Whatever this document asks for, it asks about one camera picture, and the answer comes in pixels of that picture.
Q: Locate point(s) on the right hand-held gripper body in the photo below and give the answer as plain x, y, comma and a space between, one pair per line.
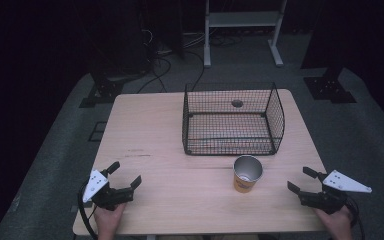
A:
333, 193

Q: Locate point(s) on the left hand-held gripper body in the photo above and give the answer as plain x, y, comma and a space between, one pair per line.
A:
108, 196

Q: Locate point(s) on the person's left hand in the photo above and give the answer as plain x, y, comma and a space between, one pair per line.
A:
108, 218

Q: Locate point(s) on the person's right hand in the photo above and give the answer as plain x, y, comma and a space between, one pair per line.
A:
336, 223

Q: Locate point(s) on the metal cup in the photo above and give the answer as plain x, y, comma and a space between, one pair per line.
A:
246, 178

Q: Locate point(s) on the black stand base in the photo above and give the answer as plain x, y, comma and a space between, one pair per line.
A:
105, 90
328, 88

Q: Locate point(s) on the dark round table grommet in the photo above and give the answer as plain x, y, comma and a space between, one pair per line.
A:
237, 103

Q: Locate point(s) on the white metal stand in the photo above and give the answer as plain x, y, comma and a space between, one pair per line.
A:
243, 19

